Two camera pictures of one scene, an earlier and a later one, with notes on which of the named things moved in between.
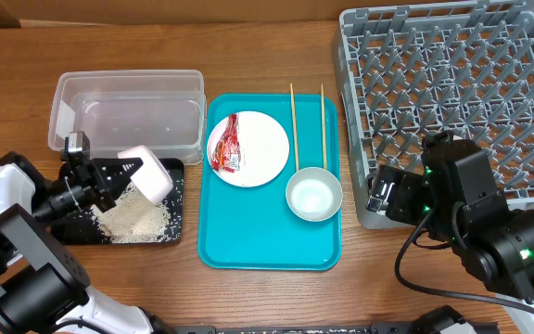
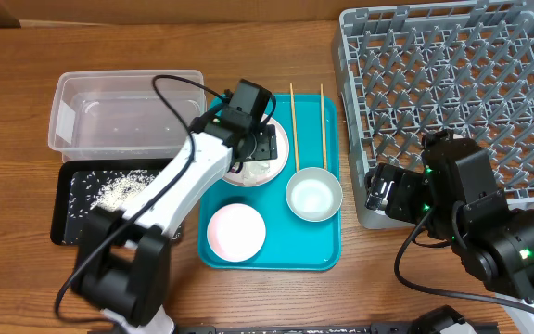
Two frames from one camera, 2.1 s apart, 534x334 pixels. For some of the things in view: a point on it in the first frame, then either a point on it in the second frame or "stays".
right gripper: [379, 187] stays
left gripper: [98, 181] to [267, 141]
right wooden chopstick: [324, 127] stays
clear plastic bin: [163, 110] stays
